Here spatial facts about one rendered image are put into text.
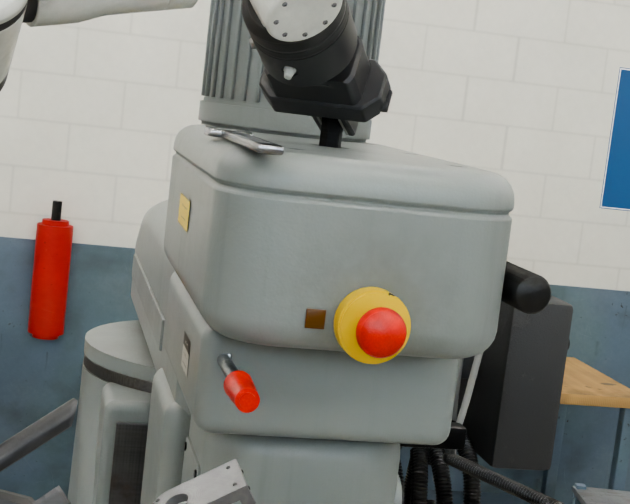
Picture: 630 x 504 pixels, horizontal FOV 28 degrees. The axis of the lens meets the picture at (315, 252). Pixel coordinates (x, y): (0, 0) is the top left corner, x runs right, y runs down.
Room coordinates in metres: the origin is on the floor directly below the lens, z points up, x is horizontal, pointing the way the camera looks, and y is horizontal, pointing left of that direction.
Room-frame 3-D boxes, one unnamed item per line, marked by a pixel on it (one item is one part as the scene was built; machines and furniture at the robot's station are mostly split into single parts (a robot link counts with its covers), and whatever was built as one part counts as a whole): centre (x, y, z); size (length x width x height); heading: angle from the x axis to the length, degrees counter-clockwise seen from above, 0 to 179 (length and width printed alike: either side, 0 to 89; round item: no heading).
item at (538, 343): (1.58, -0.26, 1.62); 0.20 x 0.09 x 0.21; 13
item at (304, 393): (1.26, 0.01, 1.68); 0.34 x 0.24 x 0.10; 13
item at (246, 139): (1.04, 0.07, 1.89); 0.24 x 0.04 x 0.01; 13
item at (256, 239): (1.23, 0.00, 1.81); 0.47 x 0.26 x 0.16; 13
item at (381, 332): (0.97, -0.06, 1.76); 0.04 x 0.03 x 0.04; 103
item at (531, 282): (1.28, -0.14, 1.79); 0.45 x 0.04 x 0.04; 13
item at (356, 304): (0.99, -0.05, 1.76); 0.06 x 0.02 x 0.06; 103
